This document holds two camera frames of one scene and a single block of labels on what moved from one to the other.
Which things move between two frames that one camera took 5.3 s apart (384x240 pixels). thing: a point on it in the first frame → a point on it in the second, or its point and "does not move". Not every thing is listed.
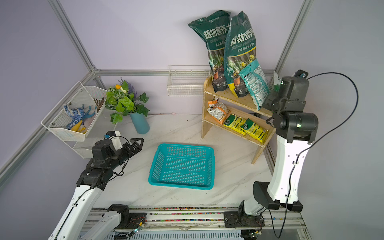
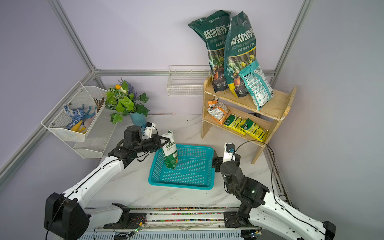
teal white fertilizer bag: (257, 83) does not move
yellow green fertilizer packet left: (234, 122) does not move
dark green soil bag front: (240, 49) does not move
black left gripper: (128, 147) → (156, 138)
